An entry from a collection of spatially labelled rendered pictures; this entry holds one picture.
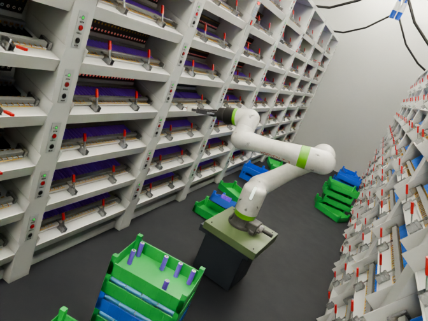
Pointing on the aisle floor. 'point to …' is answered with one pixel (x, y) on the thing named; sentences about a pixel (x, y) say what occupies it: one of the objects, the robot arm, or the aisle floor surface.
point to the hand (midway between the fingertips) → (193, 109)
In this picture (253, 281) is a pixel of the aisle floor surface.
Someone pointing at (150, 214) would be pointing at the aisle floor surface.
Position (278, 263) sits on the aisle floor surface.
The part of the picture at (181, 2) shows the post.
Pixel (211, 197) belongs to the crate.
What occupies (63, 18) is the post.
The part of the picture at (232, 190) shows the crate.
